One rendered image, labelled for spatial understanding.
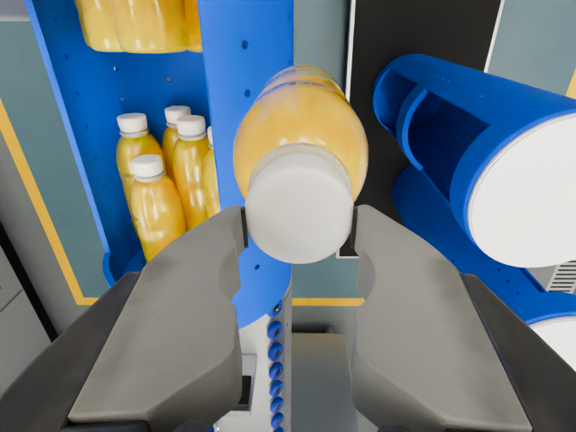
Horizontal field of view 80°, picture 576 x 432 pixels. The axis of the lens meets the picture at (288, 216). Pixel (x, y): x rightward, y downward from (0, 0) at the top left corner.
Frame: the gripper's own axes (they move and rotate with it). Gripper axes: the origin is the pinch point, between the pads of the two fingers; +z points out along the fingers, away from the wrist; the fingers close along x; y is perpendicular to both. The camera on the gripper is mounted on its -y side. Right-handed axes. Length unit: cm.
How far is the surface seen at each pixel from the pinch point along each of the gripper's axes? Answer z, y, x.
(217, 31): 22.1, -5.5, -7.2
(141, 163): 30.9, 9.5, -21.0
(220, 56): 22.2, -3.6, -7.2
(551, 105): 45, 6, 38
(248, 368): 47, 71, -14
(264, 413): 52, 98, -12
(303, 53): 143, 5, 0
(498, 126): 46, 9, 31
